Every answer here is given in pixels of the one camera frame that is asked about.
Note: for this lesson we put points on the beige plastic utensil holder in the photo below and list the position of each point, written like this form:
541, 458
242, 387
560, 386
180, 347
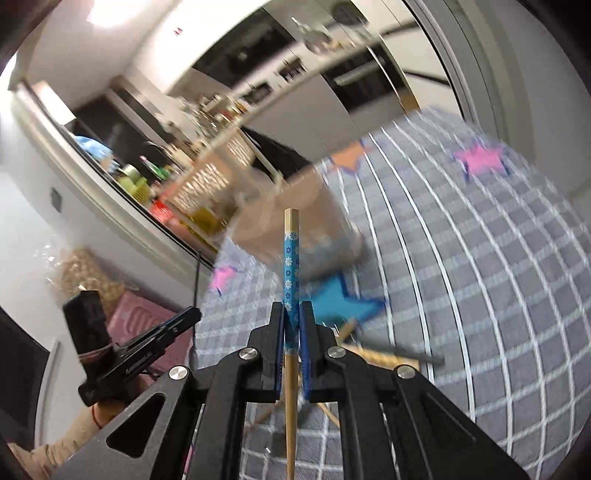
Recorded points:
303, 209

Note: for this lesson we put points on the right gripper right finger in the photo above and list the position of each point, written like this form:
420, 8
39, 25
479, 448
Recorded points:
363, 393

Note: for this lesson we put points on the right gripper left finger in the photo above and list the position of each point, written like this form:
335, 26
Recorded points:
250, 375

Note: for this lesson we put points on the black built-in oven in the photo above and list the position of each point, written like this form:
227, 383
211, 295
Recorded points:
366, 77

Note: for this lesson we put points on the dark utensil on table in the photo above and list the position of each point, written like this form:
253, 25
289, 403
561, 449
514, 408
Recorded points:
402, 352

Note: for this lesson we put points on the pink plastic stool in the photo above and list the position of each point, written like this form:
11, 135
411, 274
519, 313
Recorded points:
135, 315

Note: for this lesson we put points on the grey checked tablecloth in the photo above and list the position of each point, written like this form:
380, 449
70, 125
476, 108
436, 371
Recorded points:
480, 261

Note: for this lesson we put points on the beige perforated storage rack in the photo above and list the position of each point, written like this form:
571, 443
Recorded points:
225, 166

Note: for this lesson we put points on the person's left hand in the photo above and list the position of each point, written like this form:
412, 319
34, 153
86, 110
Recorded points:
43, 461

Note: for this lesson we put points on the blue floral bamboo chopstick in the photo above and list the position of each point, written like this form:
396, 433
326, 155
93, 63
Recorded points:
291, 301

